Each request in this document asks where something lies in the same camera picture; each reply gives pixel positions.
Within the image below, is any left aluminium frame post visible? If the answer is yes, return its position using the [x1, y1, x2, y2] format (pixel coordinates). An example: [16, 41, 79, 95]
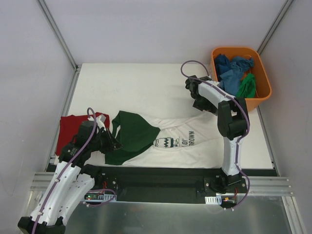
[36, 0, 79, 71]

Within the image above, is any aluminium frame post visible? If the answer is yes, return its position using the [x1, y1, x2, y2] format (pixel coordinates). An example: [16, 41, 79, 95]
[36, 0, 79, 71]
[257, 0, 296, 55]

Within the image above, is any right white cable duct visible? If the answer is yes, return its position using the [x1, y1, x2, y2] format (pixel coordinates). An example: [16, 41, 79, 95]
[205, 195, 222, 205]

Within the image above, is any white cable duct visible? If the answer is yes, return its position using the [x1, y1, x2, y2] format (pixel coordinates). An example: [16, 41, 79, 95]
[205, 195, 222, 205]
[82, 193, 117, 203]

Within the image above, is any dark blue t shirt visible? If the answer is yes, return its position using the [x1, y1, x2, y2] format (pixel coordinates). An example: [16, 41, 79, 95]
[214, 54, 231, 77]

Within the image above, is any left white cable duct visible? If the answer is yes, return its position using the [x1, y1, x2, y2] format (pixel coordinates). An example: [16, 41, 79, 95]
[82, 193, 117, 203]

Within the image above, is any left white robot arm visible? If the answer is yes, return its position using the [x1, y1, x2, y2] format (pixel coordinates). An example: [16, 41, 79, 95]
[18, 115, 122, 234]

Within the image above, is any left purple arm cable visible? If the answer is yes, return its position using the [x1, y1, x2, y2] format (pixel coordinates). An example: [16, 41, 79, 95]
[30, 107, 97, 234]

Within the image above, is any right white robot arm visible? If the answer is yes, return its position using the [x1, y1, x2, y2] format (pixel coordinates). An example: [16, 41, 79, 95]
[185, 76, 250, 194]

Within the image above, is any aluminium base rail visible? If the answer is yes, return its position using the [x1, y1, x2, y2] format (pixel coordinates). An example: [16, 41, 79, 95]
[30, 172, 294, 196]

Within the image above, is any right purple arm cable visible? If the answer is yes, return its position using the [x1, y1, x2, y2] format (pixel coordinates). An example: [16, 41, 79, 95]
[180, 59, 252, 213]

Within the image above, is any folded red t shirt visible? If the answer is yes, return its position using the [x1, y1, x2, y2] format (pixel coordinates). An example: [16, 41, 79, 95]
[55, 115, 113, 156]

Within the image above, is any light blue t shirt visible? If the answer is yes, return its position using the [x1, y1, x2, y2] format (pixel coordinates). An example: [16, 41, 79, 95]
[217, 56, 254, 96]

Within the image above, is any orange plastic bin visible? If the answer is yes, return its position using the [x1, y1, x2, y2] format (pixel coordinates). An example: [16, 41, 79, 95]
[210, 46, 272, 112]

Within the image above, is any right aluminium frame post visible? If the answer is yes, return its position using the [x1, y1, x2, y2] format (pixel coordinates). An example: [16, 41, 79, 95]
[257, 0, 296, 55]

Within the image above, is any bright green t shirt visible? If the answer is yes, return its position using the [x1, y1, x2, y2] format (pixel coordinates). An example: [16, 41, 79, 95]
[236, 73, 256, 98]

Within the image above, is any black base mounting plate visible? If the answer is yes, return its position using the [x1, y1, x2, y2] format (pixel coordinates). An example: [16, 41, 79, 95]
[81, 164, 248, 204]

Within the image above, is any white and green t shirt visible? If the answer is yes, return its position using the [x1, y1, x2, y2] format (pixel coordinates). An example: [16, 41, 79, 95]
[105, 111, 223, 169]

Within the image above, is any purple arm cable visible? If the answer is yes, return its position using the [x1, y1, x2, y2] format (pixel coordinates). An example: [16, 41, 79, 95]
[30, 107, 97, 234]
[180, 59, 252, 213]

